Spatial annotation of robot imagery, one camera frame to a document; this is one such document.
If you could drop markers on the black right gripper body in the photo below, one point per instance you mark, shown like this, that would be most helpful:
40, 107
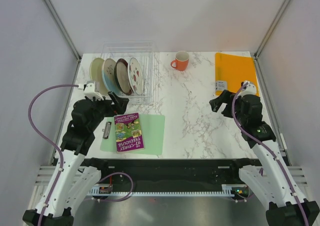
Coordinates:
238, 102

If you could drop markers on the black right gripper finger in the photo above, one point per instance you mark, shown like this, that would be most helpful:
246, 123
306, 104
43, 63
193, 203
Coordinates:
216, 103
226, 96

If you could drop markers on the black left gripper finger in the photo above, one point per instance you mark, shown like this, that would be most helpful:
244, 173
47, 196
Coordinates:
119, 101
114, 110

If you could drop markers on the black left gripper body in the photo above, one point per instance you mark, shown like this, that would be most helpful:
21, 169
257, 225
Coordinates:
102, 108

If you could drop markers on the watermelon pattern plate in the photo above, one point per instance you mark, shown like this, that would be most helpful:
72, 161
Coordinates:
135, 75

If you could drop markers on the dark red rimmed plate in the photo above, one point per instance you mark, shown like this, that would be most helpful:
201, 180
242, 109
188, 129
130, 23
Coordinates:
122, 77

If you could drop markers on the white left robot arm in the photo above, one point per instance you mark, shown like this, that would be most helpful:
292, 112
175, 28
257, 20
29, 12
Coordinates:
64, 194

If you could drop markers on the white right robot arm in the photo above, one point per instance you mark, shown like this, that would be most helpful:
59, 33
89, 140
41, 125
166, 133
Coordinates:
274, 186

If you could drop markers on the purple treehouse book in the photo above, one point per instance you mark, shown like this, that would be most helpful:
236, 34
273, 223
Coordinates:
128, 133

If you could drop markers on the orange plastic folder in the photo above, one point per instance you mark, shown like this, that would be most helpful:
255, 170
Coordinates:
231, 71

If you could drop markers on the blue white floral plate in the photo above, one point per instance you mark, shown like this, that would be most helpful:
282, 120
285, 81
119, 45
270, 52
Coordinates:
108, 76

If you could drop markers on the green clipboard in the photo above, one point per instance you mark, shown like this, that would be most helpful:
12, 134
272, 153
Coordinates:
153, 127

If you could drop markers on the cream green plate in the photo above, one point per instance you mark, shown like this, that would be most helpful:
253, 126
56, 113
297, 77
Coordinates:
95, 70

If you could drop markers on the orange ceramic mug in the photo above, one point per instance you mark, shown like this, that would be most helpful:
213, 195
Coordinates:
181, 61

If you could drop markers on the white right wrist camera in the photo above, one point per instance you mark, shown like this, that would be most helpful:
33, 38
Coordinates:
248, 88

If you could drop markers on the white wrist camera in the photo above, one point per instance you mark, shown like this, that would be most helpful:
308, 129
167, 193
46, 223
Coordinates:
91, 90
248, 88

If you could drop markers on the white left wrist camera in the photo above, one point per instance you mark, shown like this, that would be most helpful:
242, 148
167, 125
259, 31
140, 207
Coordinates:
91, 90

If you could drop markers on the clear wire dish rack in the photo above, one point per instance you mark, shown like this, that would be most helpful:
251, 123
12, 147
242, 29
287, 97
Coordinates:
146, 53

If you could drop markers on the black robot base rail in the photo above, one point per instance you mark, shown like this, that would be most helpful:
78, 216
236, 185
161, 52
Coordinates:
169, 175

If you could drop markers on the white slotted cable duct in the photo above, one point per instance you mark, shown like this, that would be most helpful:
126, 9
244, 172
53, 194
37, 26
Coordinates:
227, 191

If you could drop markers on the left aluminium frame post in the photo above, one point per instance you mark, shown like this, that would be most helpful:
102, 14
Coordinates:
50, 7

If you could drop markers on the aluminium frame post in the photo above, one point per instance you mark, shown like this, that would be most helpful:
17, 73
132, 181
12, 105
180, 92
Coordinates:
50, 7
277, 18

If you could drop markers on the right aluminium frame post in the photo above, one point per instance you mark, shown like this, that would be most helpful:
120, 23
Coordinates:
277, 18

